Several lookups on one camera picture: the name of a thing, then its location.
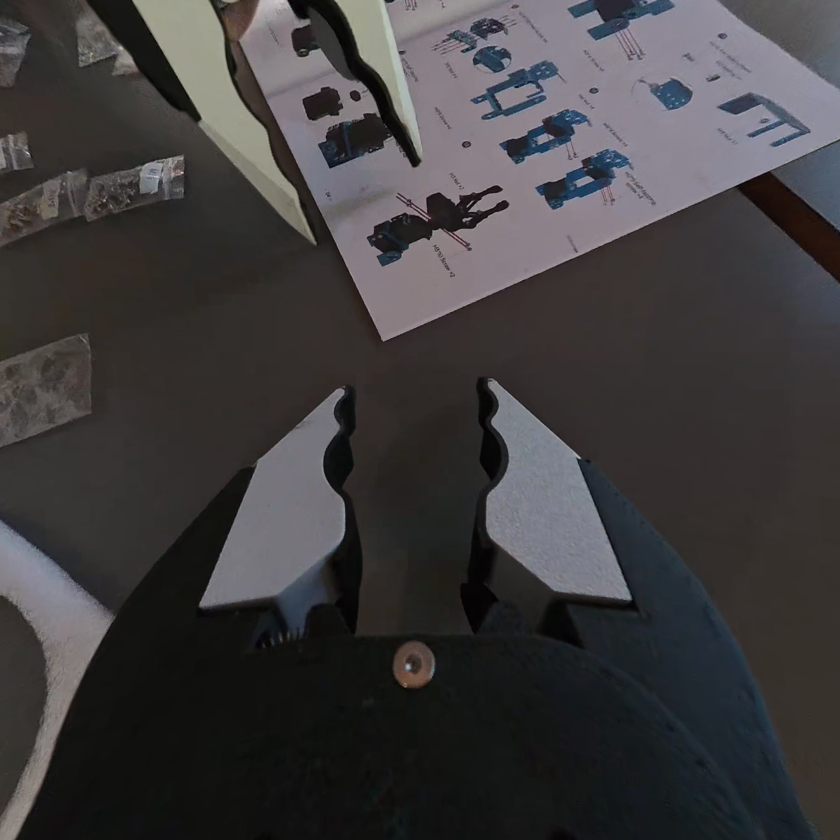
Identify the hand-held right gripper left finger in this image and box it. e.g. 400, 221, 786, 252
198, 385, 363, 636

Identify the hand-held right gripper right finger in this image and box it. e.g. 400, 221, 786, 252
459, 377, 634, 634

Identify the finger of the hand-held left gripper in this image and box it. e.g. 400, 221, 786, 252
287, 0, 423, 168
131, 0, 319, 246

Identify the clear plastic screw bag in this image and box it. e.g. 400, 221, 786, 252
0, 169, 89, 247
0, 16, 32, 89
75, 7, 122, 68
0, 131, 34, 175

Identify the screw bag with white label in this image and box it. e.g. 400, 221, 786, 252
84, 155, 186, 221

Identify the white foam packing piece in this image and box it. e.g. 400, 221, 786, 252
0, 521, 116, 840

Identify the printed assembly instruction sheet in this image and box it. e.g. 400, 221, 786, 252
238, 0, 840, 342

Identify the large clear plastic parts bag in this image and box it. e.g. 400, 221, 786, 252
0, 333, 93, 449

